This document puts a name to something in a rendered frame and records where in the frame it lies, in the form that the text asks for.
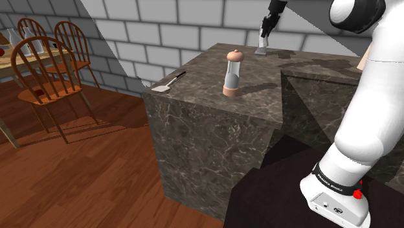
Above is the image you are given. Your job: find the silver metal scraper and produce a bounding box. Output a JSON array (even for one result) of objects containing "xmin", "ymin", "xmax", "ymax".
[{"xmin": 254, "ymin": 28, "xmax": 269, "ymax": 56}]

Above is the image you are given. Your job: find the tan pepper mill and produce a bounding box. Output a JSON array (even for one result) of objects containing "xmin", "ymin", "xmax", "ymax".
[{"xmin": 222, "ymin": 49, "xmax": 245, "ymax": 98}]

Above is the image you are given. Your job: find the beige object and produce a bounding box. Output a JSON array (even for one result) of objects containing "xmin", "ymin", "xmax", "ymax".
[{"xmin": 356, "ymin": 42, "xmax": 374, "ymax": 72}]

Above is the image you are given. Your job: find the dark robot stand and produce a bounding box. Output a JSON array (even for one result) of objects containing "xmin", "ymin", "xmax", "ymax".
[{"xmin": 223, "ymin": 133, "xmax": 404, "ymax": 228}]

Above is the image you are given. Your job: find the wooden spindle-back chair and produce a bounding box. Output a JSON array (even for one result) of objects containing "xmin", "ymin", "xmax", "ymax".
[
  {"xmin": 47, "ymin": 20, "xmax": 102, "ymax": 93},
  {"xmin": 10, "ymin": 35, "xmax": 99, "ymax": 144},
  {"xmin": 17, "ymin": 17, "xmax": 48, "ymax": 43}
]

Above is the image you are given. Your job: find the wooden dining table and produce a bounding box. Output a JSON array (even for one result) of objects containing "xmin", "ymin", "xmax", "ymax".
[{"xmin": 0, "ymin": 27, "xmax": 76, "ymax": 150}]

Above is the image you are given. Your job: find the silver spatula with black handle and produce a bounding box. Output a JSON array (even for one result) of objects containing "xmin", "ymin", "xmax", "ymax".
[{"xmin": 151, "ymin": 71, "xmax": 187, "ymax": 94}]

